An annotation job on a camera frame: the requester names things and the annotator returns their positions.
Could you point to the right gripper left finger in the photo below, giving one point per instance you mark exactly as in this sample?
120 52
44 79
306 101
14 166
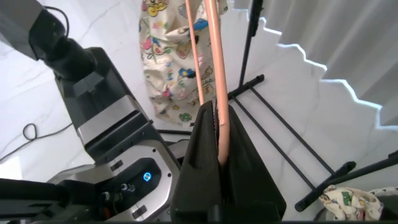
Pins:
199 174

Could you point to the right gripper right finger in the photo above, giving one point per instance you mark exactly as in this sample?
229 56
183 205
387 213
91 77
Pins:
252 186

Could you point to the pink clothes hanger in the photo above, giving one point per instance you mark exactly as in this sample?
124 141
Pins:
222 93

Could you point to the cream printed garment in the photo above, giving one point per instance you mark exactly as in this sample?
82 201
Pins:
164 62
351 202

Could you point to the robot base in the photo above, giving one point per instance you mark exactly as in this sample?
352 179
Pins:
105 121

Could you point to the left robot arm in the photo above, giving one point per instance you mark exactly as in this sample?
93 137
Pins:
62 53

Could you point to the black clothes rack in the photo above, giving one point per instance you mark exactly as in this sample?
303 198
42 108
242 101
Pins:
252 31

